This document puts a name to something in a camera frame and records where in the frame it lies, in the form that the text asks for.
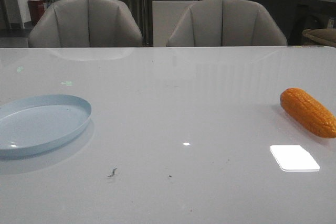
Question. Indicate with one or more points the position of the orange toy corn cob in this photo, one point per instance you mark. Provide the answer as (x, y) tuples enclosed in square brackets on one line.
[(309, 112)]

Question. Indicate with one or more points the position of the light blue round plate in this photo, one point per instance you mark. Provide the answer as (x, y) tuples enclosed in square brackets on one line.
[(42, 123)]

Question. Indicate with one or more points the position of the right beige upholstered chair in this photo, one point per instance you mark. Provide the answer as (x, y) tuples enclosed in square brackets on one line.
[(215, 23)]

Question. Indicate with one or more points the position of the beige upholstered chair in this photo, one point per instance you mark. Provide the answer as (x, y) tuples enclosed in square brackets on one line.
[(215, 23), (86, 23)]

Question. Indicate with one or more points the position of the left beige upholstered chair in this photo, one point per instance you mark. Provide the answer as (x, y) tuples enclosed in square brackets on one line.
[(86, 23)]

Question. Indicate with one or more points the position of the red trash bin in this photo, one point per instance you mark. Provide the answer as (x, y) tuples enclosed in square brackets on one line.
[(36, 10)]

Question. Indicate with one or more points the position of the dark side table at right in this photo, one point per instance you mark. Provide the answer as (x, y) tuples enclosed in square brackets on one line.
[(312, 14)]

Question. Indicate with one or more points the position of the brown cushion at right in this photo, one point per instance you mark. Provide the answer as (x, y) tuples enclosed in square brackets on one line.
[(319, 37)]

